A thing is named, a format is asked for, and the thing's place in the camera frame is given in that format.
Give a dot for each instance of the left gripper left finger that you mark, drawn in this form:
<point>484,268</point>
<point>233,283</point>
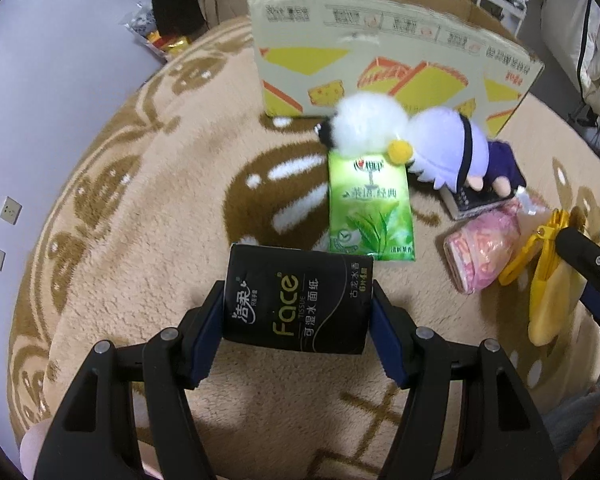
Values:
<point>93,434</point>

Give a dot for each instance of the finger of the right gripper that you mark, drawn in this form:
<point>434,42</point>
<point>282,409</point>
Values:
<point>581,253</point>
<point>590,298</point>

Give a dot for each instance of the yellow bear plush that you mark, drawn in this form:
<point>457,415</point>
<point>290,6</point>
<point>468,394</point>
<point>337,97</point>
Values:
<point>555,287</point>

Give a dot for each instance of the pink packet bag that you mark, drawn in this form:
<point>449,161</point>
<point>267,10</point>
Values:
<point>478,251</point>

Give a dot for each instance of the purple haired plush doll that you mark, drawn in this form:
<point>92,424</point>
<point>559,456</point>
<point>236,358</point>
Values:
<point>451,151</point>

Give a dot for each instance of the green tissue pack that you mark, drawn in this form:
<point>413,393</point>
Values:
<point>369,208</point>

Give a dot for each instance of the black Face tissue pack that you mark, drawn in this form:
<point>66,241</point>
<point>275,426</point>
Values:
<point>297,300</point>

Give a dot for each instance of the white fluffy plush chick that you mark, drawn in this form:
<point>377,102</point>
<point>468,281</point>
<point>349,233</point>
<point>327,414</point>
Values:
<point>368,123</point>

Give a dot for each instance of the small dark book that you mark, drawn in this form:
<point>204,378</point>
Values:
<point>466,203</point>

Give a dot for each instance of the beige patterned carpet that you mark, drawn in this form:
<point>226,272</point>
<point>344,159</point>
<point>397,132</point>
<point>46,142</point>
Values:
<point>189,166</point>

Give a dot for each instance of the cream recliner chair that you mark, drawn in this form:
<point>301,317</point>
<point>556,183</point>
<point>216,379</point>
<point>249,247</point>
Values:
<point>571,30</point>

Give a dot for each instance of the white rolling cart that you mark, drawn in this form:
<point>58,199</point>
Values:
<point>510,13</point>

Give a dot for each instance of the cardboard box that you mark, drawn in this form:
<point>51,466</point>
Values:
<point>310,54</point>

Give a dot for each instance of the snack bag on floor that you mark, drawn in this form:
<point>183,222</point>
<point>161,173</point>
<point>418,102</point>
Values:
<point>141,23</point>

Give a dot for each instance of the upper wall socket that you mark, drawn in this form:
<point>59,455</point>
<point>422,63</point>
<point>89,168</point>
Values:
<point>10,210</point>

